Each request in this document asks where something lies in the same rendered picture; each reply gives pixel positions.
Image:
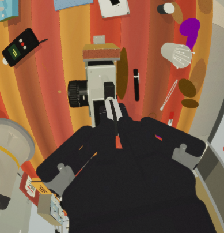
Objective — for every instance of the purple rounded blob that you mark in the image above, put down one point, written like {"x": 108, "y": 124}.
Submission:
{"x": 190, "y": 28}

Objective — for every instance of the white panel with red mark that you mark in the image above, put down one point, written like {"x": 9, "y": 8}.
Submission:
{"x": 219, "y": 134}

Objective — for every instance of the tan box with blue front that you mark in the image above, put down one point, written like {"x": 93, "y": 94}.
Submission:
{"x": 45, "y": 207}

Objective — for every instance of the light blue box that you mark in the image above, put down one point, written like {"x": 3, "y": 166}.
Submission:
{"x": 6, "y": 9}

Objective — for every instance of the black camera lens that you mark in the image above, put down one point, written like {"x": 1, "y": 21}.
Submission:
{"x": 77, "y": 93}

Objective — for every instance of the black meter with green screen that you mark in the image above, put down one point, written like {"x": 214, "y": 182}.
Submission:
{"x": 20, "y": 47}

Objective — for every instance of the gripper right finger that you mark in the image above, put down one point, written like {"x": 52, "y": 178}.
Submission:
{"x": 168, "y": 134}

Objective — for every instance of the light blue paper sheet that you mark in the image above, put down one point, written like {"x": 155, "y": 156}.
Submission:
{"x": 72, "y": 4}

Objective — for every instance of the brown cradle block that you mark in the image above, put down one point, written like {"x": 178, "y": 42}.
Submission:
{"x": 101, "y": 52}

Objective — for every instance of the orange striped box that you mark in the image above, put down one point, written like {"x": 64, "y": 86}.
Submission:
{"x": 40, "y": 187}

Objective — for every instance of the black canister with white cap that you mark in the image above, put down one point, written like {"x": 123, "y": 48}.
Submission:
{"x": 166, "y": 8}

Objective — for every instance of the black pen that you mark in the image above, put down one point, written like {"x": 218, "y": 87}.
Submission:
{"x": 136, "y": 84}

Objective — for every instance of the white cup of swabs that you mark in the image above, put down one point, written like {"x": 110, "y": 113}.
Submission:
{"x": 172, "y": 52}

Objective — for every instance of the white box with black rectangle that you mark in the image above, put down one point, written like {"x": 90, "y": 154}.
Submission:
{"x": 114, "y": 8}

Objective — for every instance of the grey end stop plate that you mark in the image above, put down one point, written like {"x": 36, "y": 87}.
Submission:
{"x": 99, "y": 39}

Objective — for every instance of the red and white small tube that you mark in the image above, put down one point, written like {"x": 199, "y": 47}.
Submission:
{"x": 171, "y": 118}

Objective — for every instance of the silver and black camera body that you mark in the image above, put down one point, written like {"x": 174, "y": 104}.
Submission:
{"x": 97, "y": 76}

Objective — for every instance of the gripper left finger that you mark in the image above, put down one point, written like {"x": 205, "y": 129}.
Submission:
{"x": 72, "y": 146}

